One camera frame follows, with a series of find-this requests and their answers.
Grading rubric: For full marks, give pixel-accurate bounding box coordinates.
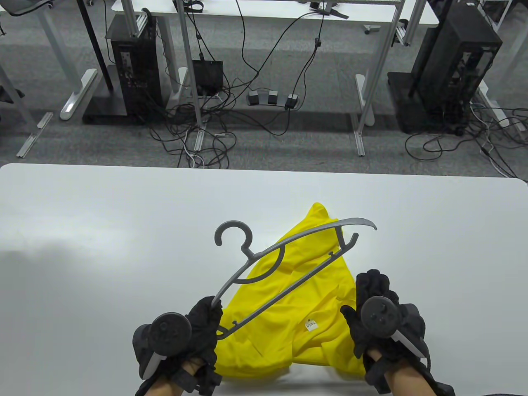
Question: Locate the person's right hand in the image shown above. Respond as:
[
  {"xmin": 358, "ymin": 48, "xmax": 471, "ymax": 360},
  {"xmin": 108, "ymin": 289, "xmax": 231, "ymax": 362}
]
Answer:
[{"xmin": 340, "ymin": 269, "xmax": 428, "ymax": 360}]

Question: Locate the aluminium frame post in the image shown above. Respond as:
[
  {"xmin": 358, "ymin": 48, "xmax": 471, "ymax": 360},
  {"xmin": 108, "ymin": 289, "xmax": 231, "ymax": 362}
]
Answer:
[
  {"xmin": 353, "ymin": 0, "xmax": 427, "ymax": 158},
  {"xmin": 177, "ymin": 0, "xmax": 206, "ymax": 151},
  {"xmin": 0, "ymin": 62, "xmax": 54, "ymax": 159}
]

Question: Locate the black round controller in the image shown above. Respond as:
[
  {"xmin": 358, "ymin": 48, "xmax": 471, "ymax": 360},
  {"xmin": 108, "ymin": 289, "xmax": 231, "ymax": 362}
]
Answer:
[
  {"xmin": 361, "ymin": 297, "xmax": 428, "ymax": 360},
  {"xmin": 139, "ymin": 312, "xmax": 193, "ymax": 380}
]

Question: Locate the black floor stand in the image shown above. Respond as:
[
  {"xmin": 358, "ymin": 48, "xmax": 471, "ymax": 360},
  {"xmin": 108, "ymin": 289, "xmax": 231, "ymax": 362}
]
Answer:
[{"xmin": 76, "ymin": 0, "xmax": 143, "ymax": 125}]

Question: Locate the person's left forearm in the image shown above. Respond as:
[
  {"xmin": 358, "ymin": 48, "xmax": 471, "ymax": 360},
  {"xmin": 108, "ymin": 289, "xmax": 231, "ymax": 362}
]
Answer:
[{"xmin": 146, "ymin": 358, "xmax": 212, "ymax": 396}]

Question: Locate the yellow t-shirt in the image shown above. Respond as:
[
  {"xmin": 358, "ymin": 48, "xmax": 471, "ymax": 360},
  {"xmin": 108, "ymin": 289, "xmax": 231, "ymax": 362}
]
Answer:
[{"xmin": 214, "ymin": 202, "xmax": 368, "ymax": 378}]

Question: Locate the gray plastic hanger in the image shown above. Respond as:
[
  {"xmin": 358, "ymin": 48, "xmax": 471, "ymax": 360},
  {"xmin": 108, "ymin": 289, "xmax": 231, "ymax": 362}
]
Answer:
[{"xmin": 211, "ymin": 216, "xmax": 378, "ymax": 341}]

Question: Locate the small black box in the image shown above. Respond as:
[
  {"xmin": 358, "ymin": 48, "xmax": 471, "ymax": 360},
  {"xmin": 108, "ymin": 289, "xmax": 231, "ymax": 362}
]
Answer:
[{"xmin": 192, "ymin": 61, "xmax": 224, "ymax": 95}]

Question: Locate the person's left hand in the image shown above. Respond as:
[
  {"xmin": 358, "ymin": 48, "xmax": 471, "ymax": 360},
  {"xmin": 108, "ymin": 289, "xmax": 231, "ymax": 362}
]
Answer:
[{"xmin": 133, "ymin": 295, "xmax": 225, "ymax": 380}]

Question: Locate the white desk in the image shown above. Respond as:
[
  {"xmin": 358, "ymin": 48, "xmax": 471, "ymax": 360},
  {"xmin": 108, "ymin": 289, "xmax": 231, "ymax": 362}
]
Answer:
[
  {"xmin": 0, "ymin": 0, "xmax": 98, "ymax": 121},
  {"xmin": 111, "ymin": 0, "xmax": 440, "ymax": 129}
]

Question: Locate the black floor stand base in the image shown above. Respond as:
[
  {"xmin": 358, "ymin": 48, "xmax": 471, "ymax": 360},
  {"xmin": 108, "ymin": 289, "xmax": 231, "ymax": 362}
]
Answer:
[{"xmin": 387, "ymin": 72, "xmax": 490, "ymax": 134}]

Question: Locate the black computer tower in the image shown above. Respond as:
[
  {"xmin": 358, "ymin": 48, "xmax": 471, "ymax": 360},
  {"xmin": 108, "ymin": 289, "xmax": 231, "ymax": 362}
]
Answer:
[
  {"xmin": 410, "ymin": 0, "xmax": 503, "ymax": 124},
  {"xmin": 106, "ymin": 14, "xmax": 163, "ymax": 119}
]

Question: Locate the black cable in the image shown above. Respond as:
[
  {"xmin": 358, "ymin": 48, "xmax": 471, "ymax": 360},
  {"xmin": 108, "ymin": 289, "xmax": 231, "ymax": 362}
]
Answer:
[
  {"xmin": 285, "ymin": 10, "xmax": 330, "ymax": 110},
  {"xmin": 404, "ymin": 103, "xmax": 528, "ymax": 179}
]

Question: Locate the person's right forearm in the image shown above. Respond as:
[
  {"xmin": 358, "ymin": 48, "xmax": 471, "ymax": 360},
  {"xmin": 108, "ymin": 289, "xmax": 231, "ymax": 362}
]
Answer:
[{"xmin": 365, "ymin": 347, "xmax": 434, "ymax": 396}]

